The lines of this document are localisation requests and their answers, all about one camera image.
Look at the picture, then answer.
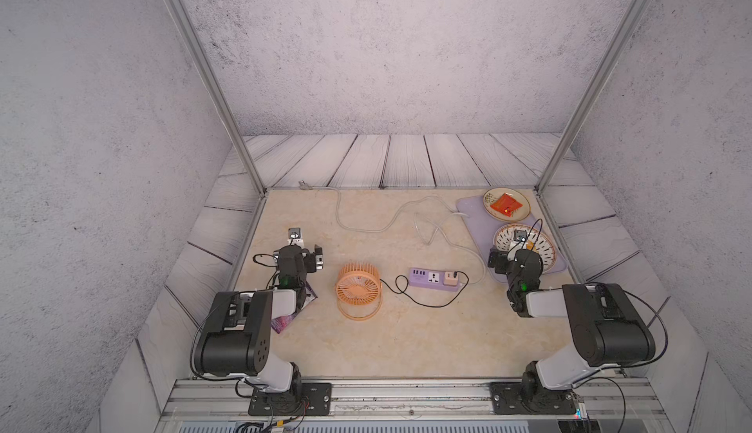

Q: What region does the pink USB plug adapter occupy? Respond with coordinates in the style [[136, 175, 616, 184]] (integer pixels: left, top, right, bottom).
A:
[[443, 272, 459, 287]]

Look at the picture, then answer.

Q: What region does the purple power strip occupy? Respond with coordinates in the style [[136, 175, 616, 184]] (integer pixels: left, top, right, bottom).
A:
[[407, 268, 461, 293]]

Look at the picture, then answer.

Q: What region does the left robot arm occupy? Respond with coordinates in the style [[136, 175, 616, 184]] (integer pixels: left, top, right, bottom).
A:
[[190, 244, 324, 400]]

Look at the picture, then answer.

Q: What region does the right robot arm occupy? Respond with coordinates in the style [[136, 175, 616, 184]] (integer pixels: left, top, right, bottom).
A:
[[488, 249, 665, 415]]

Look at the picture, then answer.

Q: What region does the purple placemat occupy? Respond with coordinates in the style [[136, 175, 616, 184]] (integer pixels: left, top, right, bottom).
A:
[[456, 196, 568, 275]]

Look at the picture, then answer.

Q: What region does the white patterned bowl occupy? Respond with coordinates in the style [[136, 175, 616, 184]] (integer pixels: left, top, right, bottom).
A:
[[493, 223, 558, 272]]

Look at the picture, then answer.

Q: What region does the beige plate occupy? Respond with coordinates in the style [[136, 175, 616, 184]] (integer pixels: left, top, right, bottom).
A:
[[482, 187, 531, 223]]

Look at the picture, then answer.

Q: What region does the red packet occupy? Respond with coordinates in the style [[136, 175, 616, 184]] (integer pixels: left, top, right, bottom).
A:
[[490, 193, 523, 217]]

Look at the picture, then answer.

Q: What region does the purple snack packet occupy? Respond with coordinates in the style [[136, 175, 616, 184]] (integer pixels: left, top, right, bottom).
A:
[[271, 283, 317, 334]]

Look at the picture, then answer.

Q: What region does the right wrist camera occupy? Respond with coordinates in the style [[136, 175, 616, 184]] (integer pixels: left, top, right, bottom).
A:
[[513, 229, 528, 242]]

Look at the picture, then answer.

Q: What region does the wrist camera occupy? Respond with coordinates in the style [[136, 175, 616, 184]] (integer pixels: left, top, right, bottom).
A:
[[288, 227, 305, 248], [513, 229, 528, 242]]

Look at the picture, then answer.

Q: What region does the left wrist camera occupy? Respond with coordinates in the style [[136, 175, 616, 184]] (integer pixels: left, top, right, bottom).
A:
[[288, 227, 305, 248]]

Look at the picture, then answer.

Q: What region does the white power strip cord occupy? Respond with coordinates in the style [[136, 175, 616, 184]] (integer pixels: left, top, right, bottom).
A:
[[298, 181, 489, 284]]

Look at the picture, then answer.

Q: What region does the black fan cable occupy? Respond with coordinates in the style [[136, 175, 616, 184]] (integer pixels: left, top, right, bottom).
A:
[[379, 270, 471, 310]]

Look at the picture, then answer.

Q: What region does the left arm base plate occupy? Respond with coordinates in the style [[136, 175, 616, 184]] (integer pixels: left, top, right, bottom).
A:
[[248, 382, 333, 417]]

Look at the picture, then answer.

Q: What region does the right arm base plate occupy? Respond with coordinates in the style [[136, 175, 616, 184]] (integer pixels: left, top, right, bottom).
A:
[[490, 382, 578, 415]]

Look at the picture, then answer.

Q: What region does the aluminium front rail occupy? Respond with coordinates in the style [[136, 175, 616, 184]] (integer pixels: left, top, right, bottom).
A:
[[158, 378, 673, 432]]

